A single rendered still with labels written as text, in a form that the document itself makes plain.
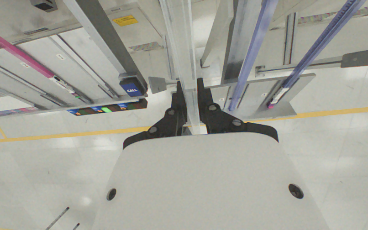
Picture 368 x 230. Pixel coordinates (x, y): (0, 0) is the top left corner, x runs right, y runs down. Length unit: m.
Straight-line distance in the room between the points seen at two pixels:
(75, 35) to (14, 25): 0.56
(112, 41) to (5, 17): 0.64
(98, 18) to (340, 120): 1.84
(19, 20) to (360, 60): 1.25
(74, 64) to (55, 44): 0.05
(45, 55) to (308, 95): 1.60
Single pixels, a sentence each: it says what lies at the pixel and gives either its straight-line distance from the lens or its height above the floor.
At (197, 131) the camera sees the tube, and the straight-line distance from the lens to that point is 0.21.
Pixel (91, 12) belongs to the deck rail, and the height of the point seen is 0.85.
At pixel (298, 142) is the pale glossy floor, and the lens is 1.63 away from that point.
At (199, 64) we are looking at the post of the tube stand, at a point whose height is 0.01.
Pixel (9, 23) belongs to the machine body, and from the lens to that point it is 0.91.
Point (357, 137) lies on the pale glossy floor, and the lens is 2.00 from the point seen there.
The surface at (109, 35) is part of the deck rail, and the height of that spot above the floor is 0.82.
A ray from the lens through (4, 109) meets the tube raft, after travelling 0.80.
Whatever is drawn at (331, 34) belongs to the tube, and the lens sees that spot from 0.30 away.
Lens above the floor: 1.07
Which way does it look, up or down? 72 degrees down
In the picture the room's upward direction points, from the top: 163 degrees counter-clockwise
